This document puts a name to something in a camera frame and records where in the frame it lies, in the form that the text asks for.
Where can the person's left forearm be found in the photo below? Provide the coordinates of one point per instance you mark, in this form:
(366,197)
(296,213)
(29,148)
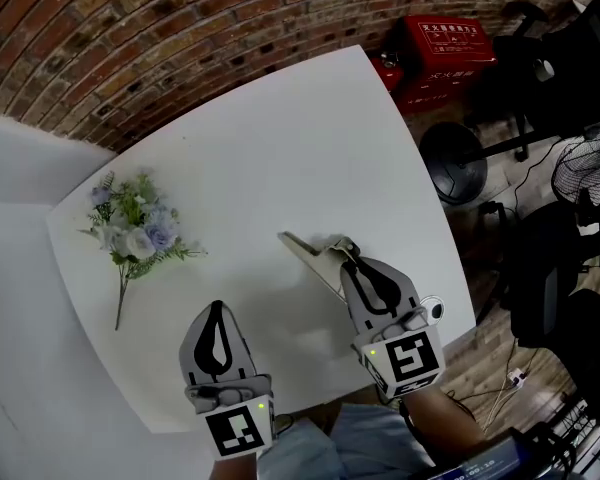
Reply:
(235,468)

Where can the person's light blue clothing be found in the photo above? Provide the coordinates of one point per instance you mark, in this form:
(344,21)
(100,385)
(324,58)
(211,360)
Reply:
(360,443)

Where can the black tablet with screen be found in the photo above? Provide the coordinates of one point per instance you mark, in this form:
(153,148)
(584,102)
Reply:
(485,463)

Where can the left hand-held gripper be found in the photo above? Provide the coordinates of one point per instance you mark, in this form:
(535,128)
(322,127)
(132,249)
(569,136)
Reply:
(240,425)

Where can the red fire extinguisher box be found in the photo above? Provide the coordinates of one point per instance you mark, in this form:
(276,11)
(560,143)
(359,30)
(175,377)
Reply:
(445,63)

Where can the artificial flower bouquet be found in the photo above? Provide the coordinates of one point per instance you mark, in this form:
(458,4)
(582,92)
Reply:
(140,233)

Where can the red fire extinguisher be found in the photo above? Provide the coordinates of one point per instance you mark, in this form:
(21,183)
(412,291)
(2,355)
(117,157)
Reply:
(387,70)

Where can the black standing fan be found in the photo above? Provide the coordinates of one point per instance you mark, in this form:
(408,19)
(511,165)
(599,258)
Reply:
(455,163)

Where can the white table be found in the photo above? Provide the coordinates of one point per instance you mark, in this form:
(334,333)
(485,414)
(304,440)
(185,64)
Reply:
(280,158)

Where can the person's right forearm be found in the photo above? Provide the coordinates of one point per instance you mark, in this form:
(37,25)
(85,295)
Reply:
(445,423)

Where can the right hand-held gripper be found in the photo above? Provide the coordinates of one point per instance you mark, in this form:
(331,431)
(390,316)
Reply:
(410,360)

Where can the black office chair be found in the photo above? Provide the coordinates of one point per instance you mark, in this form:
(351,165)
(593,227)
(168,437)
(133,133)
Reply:
(580,318)
(570,58)

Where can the white power strip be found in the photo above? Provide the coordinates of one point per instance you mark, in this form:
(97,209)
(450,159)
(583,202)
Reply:
(516,378)

